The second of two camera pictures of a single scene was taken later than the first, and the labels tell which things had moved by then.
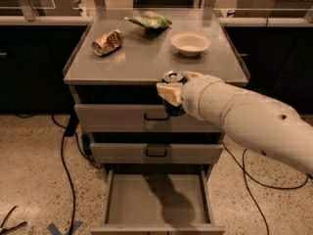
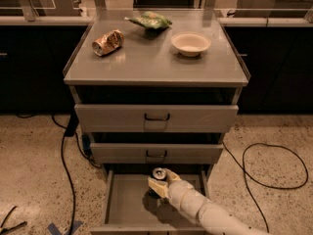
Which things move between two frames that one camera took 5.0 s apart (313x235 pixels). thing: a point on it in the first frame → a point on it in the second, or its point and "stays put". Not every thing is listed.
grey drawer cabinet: x=157 y=165 stays put
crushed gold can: x=108 y=42 stays put
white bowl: x=190 y=43 stays put
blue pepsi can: x=169 y=109 → x=159 y=173
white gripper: x=200 y=94 → x=177 y=190
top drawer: x=136 y=118 stays put
